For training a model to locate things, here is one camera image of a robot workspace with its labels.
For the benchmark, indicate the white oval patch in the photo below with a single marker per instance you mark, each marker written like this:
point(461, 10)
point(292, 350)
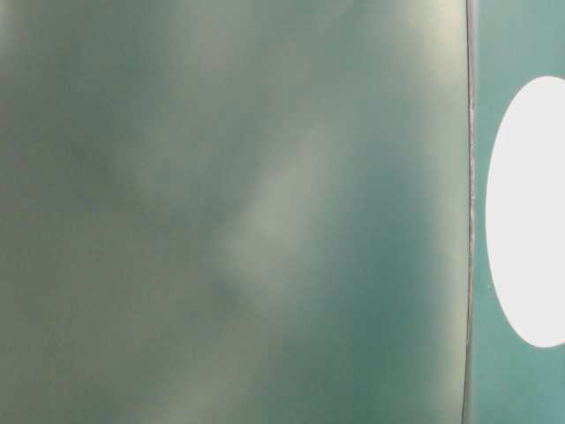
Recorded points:
point(524, 213)

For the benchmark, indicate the blurry green foreground object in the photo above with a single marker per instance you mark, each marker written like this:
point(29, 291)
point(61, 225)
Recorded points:
point(234, 211)

